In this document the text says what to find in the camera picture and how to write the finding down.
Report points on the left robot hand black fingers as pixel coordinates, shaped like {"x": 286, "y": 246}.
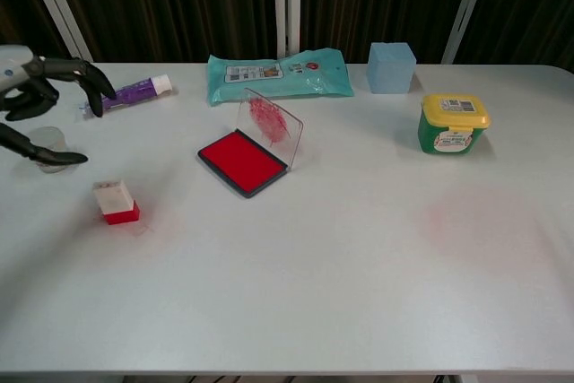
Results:
{"x": 18, "y": 64}

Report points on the small red white stamp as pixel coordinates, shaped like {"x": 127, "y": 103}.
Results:
{"x": 116, "y": 203}

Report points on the small clear jar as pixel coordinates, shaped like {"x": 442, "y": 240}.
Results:
{"x": 47, "y": 136}

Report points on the purple tube white cap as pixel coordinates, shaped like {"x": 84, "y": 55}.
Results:
{"x": 134, "y": 91}

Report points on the red ink pad clear lid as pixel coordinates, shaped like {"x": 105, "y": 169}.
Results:
{"x": 242, "y": 163}

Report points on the teal wet wipes pack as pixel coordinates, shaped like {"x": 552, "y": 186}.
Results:
{"x": 278, "y": 75}

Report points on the light blue cube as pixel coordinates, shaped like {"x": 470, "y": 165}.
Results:
{"x": 390, "y": 69}

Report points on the green container yellow lid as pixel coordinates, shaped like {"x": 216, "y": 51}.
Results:
{"x": 453, "y": 129}

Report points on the white slanted frame post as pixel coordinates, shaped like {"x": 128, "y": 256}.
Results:
{"x": 56, "y": 6}
{"x": 468, "y": 6}

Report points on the white upright frame post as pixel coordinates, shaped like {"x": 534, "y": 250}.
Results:
{"x": 287, "y": 2}

